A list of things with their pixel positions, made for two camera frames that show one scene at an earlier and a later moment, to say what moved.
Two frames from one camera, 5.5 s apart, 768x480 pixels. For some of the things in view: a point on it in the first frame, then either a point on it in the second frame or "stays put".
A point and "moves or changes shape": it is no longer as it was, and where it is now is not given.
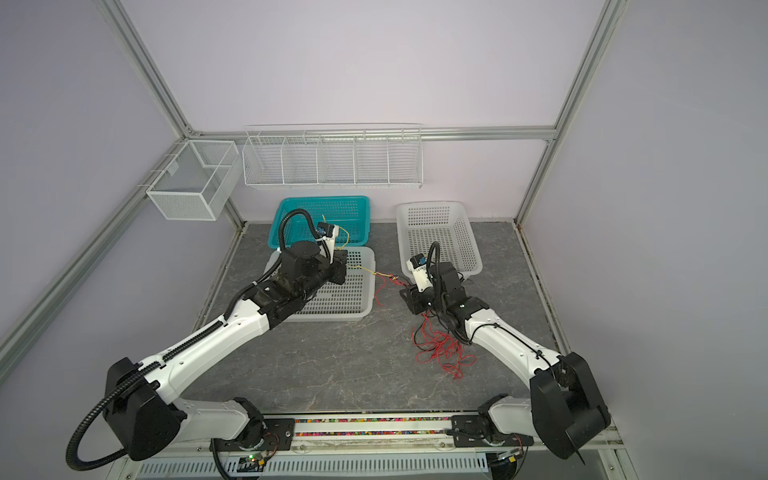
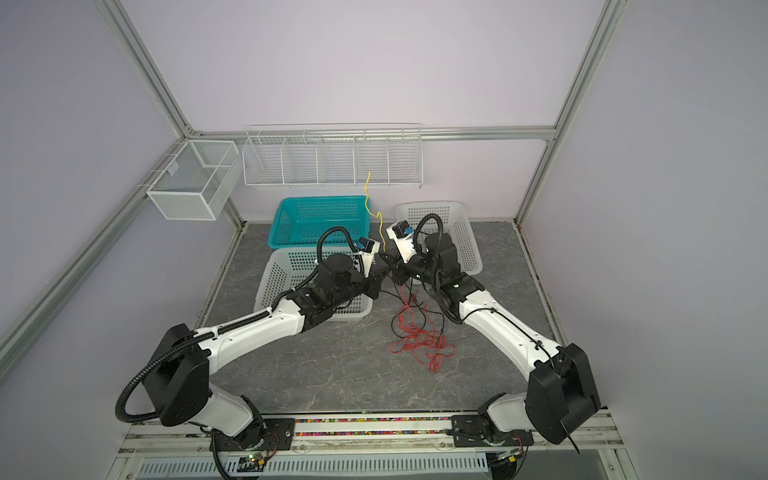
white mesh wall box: x=195 y=188 stays put
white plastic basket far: x=420 y=224 stays put
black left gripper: x=339 y=264 → x=378 y=272
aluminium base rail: x=382 y=447 stays put
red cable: x=436 y=349 moves or changes shape
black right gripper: x=413 y=299 → x=400 y=268
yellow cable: x=355 y=265 → x=373 y=215
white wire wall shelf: x=333 y=155 stays put
